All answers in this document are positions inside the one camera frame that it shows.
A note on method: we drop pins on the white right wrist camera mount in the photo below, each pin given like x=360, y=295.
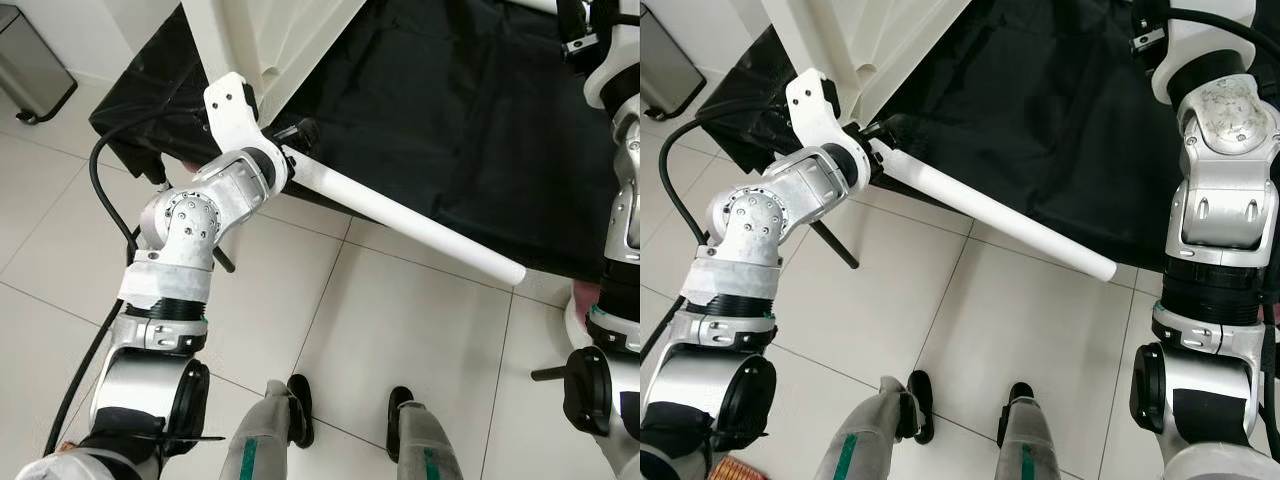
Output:
x=1195, y=50
x=615, y=65

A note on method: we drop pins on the grey left robot foot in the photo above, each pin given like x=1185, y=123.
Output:
x=265, y=435
x=870, y=430

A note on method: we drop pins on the black tablecloth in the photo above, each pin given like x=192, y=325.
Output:
x=1050, y=110
x=450, y=120

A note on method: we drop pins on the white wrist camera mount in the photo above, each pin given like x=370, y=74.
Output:
x=815, y=115
x=1195, y=50
x=615, y=65
x=235, y=120

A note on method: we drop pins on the grey robot foot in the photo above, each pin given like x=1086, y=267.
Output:
x=265, y=435
x=1028, y=435
x=425, y=440
x=870, y=430

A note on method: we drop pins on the white plastic table leg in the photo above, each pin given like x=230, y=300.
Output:
x=400, y=213
x=1000, y=210

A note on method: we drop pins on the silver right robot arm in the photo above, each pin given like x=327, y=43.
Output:
x=1220, y=250
x=620, y=260

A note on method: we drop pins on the orange striped floor object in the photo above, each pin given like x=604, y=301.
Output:
x=738, y=468

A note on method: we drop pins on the grey right robot foot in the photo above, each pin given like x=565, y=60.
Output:
x=425, y=440
x=1028, y=435

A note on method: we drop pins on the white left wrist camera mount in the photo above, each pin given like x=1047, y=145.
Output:
x=235, y=120
x=815, y=115

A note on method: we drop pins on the grey pedal bin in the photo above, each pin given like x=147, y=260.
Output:
x=35, y=70
x=668, y=70

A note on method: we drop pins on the pink cloth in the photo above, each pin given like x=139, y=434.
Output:
x=585, y=295

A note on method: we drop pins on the white round pedestal base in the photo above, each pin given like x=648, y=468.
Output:
x=580, y=325

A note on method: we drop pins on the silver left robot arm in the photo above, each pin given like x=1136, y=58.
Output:
x=750, y=240
x=180, y=250

